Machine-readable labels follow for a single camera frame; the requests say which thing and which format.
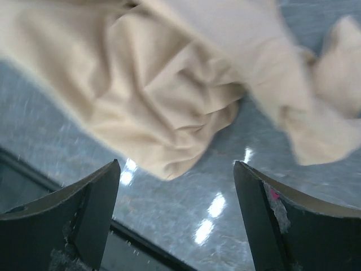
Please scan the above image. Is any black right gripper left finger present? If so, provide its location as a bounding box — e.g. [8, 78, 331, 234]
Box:
[1, 160, 121, 270]

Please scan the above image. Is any beige t shirt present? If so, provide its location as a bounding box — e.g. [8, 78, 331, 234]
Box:
[1, 1, 360, 180]

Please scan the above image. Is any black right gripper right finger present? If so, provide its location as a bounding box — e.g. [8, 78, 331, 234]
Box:
[234, 161, 360, 270]

